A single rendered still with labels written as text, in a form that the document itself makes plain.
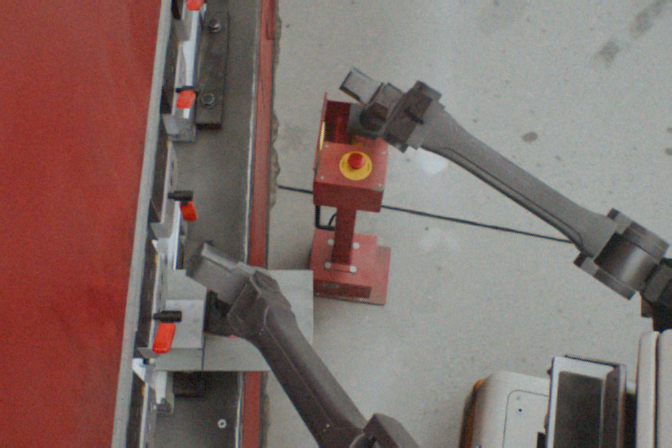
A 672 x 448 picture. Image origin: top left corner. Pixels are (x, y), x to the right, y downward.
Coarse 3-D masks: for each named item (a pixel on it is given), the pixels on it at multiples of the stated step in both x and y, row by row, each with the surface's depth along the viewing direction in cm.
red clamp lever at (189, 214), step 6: (174, 192) 120; (180, 192) 120; (186, 192) 120; (192, 192) 121; (168, 198) 121; (174, 198) 120; (180, 198) 120; (186, 198) 120; (192, 198) 121; (180, 204) 123; (186, 204) 123; (192, 204) 124; (186, 210) 124; (192, 210) 125; (186, 216) 126; (192, 216) 126
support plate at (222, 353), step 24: (168, 288) 132; (192, 288) 132; (288, 288) 132; (312, 288) 133; (312, 312) 131; (216, 336) 128; (168, 360) 126; (192, 360) 127; (216, 360) 127; (240, 360) 127; (264, 360) 127
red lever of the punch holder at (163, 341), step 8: (168, 312) 111; (176, 312) 111; (168, 320) 109; (176, 320) 111; (160, 328) 107; (168, 328) 107; (160, 336) 105; (168, 336) 105; (160, 344) 103; (168, 344) 104; (160, 352) 104
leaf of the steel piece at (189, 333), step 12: (168, 300) 131; (180, 300) 131; (192, 300) 131; (204, 300) 129; (192, 312) 130; (204, 312) 128; (180, 324) 129; (192, 324) 129; (180, 336) 128; (192, 336) 128; (204, 336) 128
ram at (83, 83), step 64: (0, 0) 56; (64, 0) 71; (128, 0) 96; (0, 64) 56; (64, 64) 71; (128, 64) 96; (0, 128) 57; (64, 128) 71; (128, 128) 97; (0, 192) 57; (64, 192) 72; (128, 192) 97; (0, 256) 57; (64, 256) 72; (128, 256) 97; (0, 320) 57; (64, 320) 72; (0, 384) 57; (64, 384) 72; (128, 384) 98
